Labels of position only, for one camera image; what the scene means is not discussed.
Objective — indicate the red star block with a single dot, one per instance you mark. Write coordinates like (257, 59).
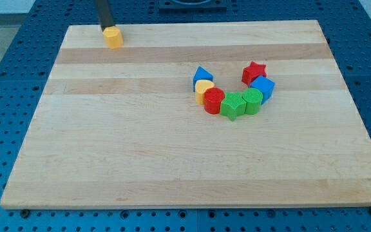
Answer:
(252, 72)

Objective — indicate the yellow heart block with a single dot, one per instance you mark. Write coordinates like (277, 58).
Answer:
(201, 87)

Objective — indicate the yellow hexagon block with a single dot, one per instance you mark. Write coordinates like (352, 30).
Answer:
(113, 37)

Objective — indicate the blue triangle block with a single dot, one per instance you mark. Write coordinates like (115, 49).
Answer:
(201, 74)

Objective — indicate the wooden board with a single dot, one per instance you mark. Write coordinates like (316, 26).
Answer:
(120, 129)

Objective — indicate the black robot arm rod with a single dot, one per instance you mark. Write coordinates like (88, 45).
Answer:
(104, 14)

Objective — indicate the blue cube block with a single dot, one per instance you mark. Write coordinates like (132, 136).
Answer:
(265, 85)

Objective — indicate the red cylinder block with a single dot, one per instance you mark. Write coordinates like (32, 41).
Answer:
(213, 98)

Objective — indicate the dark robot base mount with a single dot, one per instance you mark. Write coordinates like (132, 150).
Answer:
(170, 5)

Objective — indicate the green star block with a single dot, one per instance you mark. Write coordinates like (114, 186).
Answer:
(233, 105)

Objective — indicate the green cylinder block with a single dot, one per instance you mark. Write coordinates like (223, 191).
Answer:
(253, 98)

